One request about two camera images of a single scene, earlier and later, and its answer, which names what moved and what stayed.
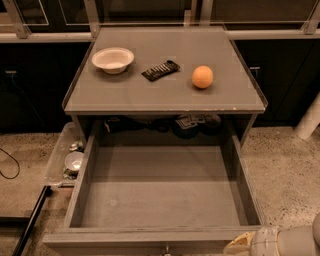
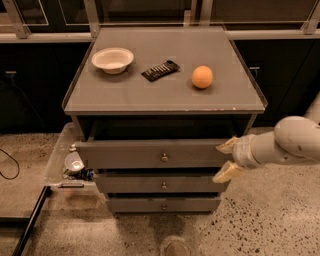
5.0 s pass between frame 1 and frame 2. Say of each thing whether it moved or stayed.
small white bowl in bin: stayed
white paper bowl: stayed
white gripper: moved
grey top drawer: moved
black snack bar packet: stayed
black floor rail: stayed
